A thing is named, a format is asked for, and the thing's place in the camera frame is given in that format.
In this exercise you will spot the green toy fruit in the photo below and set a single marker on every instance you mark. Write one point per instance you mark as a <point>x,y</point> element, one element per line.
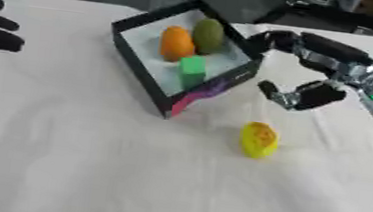
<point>208,35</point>

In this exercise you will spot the green block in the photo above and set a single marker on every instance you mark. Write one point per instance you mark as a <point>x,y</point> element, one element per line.
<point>192,71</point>

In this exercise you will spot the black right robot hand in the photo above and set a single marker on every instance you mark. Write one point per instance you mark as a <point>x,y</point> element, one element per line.
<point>327,48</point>

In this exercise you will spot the yellow toy fruit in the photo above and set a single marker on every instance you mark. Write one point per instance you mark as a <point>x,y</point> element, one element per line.
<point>259,140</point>

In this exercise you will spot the orange toy fruit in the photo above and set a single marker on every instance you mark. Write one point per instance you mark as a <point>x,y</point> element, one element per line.
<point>176,44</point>

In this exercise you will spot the black box white inside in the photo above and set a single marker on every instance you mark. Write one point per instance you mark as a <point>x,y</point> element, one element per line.
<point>186,61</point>

